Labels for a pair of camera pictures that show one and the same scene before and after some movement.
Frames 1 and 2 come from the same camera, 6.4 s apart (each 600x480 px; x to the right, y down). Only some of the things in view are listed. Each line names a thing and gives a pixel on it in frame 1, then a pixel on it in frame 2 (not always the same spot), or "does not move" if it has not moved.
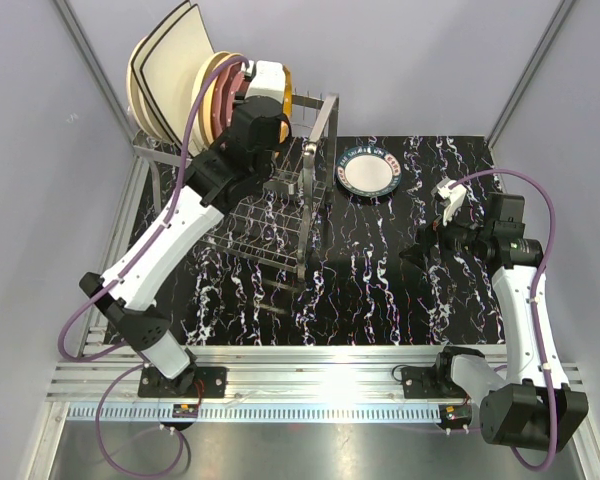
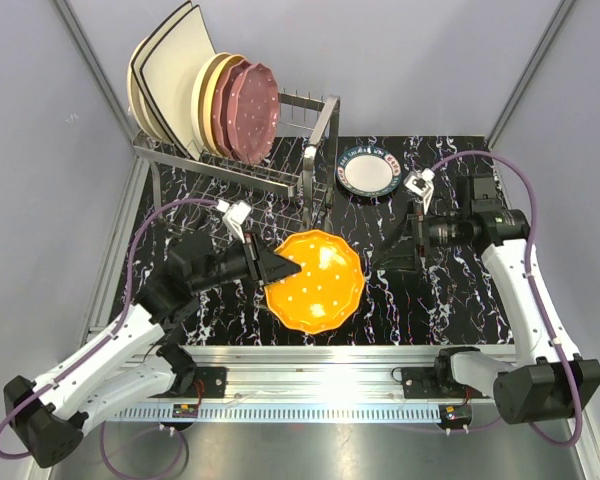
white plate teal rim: (368, 171) does not move
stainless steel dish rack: (277, 228) does not move
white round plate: (199, 132) does not move
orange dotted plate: (287, 104) -> (327, 288)
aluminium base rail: (256, 374) does not move
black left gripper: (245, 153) -> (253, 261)
